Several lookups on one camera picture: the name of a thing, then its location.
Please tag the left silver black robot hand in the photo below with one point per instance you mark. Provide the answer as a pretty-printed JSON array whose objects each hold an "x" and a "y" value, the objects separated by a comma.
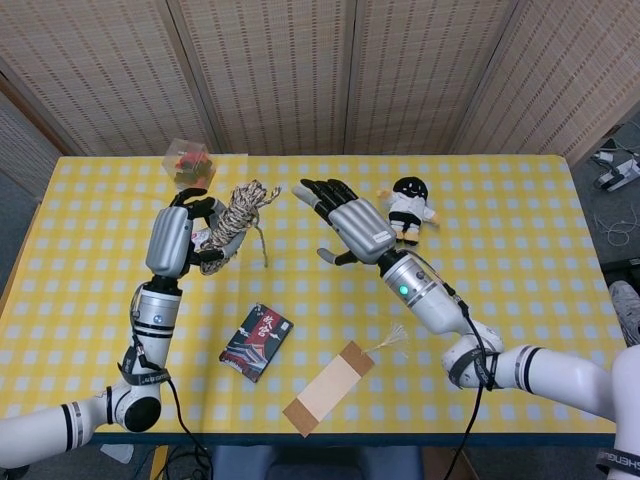
[{"x": 170, "y": 240}]

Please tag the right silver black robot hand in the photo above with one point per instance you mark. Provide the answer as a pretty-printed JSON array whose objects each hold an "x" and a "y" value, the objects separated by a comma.
[{"x": 360, "y": 225}]

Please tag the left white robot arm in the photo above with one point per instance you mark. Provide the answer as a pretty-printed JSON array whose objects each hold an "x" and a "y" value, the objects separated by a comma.
[{"x": 155, "y": 320}]

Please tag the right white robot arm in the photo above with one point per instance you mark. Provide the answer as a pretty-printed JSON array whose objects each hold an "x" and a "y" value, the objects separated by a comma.
[{"x": 430, "y": 300}]

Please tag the black white plush doll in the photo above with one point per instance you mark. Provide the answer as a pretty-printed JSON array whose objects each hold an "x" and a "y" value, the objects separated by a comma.
[{"x": 410, "y": 207}]

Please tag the clear box of red-black items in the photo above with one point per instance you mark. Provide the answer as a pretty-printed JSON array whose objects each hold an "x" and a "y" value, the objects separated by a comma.
[{"x": 187, "y": 162}]

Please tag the dark red palace card box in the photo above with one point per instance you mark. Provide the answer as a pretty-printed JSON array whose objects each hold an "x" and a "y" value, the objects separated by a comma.
[{"x": 255, "y": 342}]

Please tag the yellow checkered tablecloth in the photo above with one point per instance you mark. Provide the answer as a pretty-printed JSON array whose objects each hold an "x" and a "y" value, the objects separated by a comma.
[{"x": 500, "y": 280}]

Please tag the woven bamboo folding screen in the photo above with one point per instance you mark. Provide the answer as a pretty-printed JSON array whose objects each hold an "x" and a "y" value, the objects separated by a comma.
[{"x": 300, "y": 75}]

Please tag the brown pink bookmark with tassel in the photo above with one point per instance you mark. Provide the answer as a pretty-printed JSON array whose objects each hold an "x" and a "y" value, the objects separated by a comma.
[{"x": 330, "y": 385}]

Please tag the blue chair seat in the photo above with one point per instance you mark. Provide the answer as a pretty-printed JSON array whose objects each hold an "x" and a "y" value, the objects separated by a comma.
[{"x": 315, "y": 462}]

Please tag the grey white floor device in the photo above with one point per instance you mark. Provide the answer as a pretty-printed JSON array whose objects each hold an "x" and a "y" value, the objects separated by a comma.
[{"x": 617, "y": 175}]

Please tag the grey sneaker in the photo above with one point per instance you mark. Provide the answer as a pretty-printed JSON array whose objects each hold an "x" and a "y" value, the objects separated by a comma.
[{"x": 627, "y": 310}]

